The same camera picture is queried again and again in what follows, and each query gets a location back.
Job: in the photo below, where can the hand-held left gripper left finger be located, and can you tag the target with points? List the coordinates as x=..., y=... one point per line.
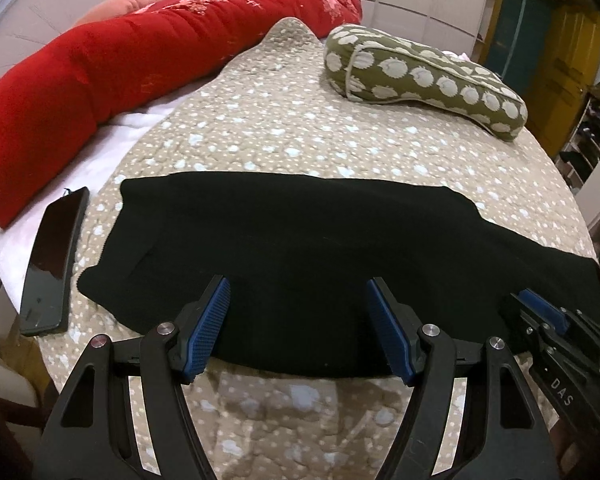
x=207, y=332

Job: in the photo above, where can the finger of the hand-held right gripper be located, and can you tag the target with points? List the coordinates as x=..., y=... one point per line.
x=542, y=307

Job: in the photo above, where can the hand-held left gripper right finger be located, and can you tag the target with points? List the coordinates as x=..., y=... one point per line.
x=390, y=332

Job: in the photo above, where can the black pants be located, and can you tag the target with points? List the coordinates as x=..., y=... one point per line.
x=300, y=270

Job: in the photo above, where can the white cluttered shelf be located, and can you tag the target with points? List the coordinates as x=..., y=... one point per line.
x=587, y=150

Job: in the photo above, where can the black smartphone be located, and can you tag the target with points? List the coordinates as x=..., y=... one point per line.
x=52, y=265

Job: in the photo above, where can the white bed sheet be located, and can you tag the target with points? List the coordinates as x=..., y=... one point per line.
x=80, y=160

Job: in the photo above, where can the beige spotted quilt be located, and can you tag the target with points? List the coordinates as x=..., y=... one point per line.
x=280, y=125

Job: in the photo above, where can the yellow wooden door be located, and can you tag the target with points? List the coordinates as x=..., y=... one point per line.
x=565, y=65

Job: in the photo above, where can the olive pillow with white pattern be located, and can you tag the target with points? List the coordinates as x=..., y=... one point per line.
x=430, y=80

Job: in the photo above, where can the long red bolster pillow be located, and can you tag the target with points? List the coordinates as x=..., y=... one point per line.
x=105, y=75

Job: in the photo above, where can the pink pillow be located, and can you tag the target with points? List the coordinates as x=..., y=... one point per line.
x=117, y=7

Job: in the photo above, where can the white padded headboard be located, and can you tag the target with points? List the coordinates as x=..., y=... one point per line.
x=55, y=0

